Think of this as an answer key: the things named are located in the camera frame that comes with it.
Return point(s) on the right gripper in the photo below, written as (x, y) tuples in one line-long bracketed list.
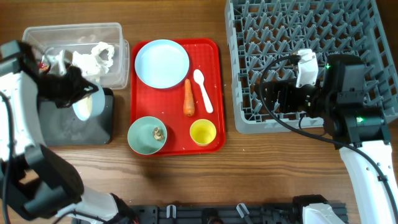
[(283, 97)]

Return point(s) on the yellow cup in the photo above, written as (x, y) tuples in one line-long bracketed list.
[(203, 132)]

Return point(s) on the orange carrot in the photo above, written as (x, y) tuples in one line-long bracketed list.
[(188, 104)]

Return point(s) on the clear plastic bin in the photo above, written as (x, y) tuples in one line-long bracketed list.
[(82, 38)]

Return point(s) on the white plastic spoon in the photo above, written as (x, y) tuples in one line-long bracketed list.
[(200, 79)]

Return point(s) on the white rice pile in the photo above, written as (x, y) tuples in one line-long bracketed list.
[(83, 108)]

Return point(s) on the black tray bin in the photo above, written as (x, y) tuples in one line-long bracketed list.
[(62, 127)]

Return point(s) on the light blue bowl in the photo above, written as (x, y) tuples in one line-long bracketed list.
[(93, 104)]

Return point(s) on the brown food scrap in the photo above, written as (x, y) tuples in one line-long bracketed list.
[(158, 134)]

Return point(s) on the grey dishwasher rack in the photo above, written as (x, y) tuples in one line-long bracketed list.
[(259, 32)]

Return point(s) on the green bowl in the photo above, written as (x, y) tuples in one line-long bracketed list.
[(140, 138)]

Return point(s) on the red serving tray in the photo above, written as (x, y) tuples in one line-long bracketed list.
[(167, 104)]

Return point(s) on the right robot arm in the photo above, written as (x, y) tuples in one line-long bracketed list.
[(359, 132)]

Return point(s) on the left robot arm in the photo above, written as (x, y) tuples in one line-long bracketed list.
[(35, 181)]

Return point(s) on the red snack wrapper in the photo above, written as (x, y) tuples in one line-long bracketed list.
[(43, 67)]

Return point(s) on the light blue plate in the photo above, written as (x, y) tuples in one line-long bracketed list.
[(162, 64)]

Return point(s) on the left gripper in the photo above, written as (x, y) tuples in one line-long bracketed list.
[(80, 87)]

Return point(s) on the white napkin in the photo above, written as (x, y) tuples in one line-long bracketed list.
[(97, 62)]

